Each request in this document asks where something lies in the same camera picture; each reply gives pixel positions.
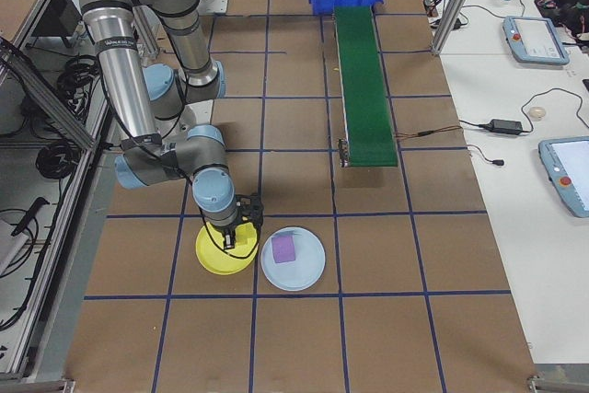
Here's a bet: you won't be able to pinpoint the purple foam block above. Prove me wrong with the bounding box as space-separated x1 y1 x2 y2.
271 234 296 265

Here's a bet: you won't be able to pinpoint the yellow plastic plate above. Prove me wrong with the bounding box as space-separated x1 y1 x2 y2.
195 221 259 275

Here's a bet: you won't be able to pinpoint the light blue plastic plate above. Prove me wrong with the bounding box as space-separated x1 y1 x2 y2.
260 225 327 293

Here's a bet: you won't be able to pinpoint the green conveyor belt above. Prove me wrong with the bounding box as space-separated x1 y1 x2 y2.
331 5 399 169

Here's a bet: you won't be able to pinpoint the black power adapter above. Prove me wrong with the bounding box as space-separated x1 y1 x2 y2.
487 119 525 135

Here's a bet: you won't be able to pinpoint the light blue teach pendant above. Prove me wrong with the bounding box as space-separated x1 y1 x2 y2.
501 15 572 66
537 135 589 219

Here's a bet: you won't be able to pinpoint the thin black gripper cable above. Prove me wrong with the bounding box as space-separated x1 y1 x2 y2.
198 208 260 261

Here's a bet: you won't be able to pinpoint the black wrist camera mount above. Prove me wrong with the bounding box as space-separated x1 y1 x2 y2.
235 192 267 229

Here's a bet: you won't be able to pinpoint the black coiled cable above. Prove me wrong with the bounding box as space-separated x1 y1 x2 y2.
57 54 105 104
35 139 77 180

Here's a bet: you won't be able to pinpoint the black handle tool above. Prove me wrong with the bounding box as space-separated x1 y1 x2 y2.
11 197 51 237

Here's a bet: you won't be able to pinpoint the V-shaped metal bar frame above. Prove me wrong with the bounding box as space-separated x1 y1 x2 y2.
0 0 139 380

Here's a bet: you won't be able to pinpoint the red brown conveyor wires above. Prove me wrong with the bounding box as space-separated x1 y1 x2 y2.
394 124 463 141

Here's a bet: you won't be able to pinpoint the black cable with barrel plug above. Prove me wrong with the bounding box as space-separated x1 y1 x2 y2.
467 144 506 168

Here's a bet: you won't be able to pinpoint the aluminium corner bracket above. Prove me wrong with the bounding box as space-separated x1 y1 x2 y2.
526 364 589 393

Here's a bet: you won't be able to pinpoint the black electronics board with wires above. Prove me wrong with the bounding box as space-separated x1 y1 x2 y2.
536 0 589 42

